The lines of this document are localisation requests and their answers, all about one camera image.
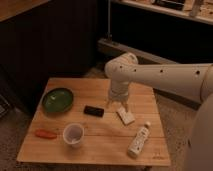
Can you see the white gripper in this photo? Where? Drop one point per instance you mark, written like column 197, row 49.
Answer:
column 118, row 95

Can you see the white sponge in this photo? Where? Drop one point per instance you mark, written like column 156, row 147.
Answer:
column 126, row 116

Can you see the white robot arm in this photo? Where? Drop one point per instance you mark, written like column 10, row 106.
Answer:
column 191, row 81

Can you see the white ceramic cup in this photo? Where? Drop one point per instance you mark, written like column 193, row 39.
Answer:
column 73, row 135

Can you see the black rectangular object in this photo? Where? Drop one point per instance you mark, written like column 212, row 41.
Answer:
column 94, row 111

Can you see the white plastic bottle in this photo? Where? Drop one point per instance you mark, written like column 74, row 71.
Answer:
column 137, row 143

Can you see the wooden table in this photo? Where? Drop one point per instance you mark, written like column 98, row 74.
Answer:
column 106, row 138

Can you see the green bowl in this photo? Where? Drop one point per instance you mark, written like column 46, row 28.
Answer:
column 57, row 100

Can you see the orange carrot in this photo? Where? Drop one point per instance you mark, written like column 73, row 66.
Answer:
column 45, row 134

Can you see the dark cabinet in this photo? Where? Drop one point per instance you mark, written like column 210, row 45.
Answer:
column 40, row 39

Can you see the wooden shelf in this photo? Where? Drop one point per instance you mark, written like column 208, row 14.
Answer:
column 194, row 10

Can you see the grey metal rail beam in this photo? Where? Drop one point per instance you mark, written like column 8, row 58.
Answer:
column 115, row 49

